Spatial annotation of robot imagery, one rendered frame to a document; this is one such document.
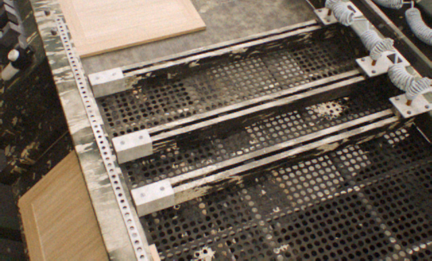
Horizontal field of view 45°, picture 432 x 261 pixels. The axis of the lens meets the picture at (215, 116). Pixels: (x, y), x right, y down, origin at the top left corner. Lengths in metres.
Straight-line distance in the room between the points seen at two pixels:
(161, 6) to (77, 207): 0.97
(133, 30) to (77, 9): 0.29
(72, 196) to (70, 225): 0.12
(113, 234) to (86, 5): 1.19
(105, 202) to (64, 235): 0.50
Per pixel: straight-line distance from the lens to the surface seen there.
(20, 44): 2.32
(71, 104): 1.99
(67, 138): 2.37
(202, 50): 2.13
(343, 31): 2.37
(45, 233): 2.27
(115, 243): 1.63
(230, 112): 1.92
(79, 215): 2.14
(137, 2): 2.48
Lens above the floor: 1.70
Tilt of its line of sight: 15 degrees down
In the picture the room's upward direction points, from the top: 50 degrees clockwise
